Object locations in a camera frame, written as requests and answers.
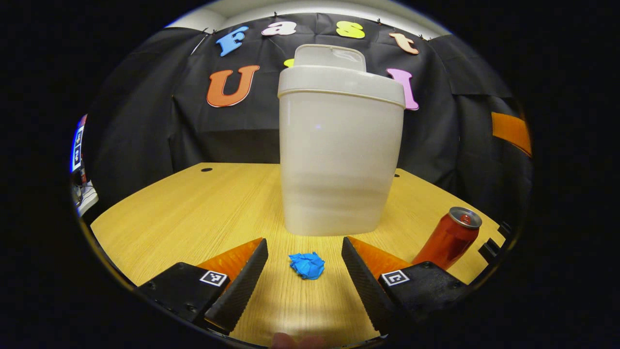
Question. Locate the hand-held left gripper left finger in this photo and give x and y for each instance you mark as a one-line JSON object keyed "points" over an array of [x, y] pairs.
{"points": [[244, 286]]}

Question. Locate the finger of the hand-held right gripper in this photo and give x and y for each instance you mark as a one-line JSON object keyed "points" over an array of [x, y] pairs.
{"points": [[508, 131]]}

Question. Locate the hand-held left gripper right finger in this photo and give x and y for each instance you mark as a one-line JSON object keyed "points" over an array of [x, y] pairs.
{"points": [[363, 286]]}

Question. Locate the blue paper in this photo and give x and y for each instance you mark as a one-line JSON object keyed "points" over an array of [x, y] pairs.
{"points": [[307, 265]]}

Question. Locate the red pop can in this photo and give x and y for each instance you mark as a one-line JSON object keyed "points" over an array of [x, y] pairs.
{"points": [[448, 240]]}

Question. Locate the white desktop garbage bin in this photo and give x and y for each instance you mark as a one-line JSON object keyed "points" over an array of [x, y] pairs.
{"points": [[339, 155]]}

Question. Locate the wooden desktop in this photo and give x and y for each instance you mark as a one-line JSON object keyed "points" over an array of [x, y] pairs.
{"points": [[193, 218]]}

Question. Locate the black block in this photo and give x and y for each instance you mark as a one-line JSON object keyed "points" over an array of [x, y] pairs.
{"points": [[489, 250]]}

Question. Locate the white side desk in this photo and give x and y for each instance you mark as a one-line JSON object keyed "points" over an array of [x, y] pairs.
{"points": [[86, 198]]}

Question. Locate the black backdrop cloth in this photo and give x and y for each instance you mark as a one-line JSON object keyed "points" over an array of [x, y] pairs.
{"points": [[145, 121]]}

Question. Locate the computer monitor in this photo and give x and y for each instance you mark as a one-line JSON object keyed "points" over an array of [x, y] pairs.
{"points": [[77, 145]]}

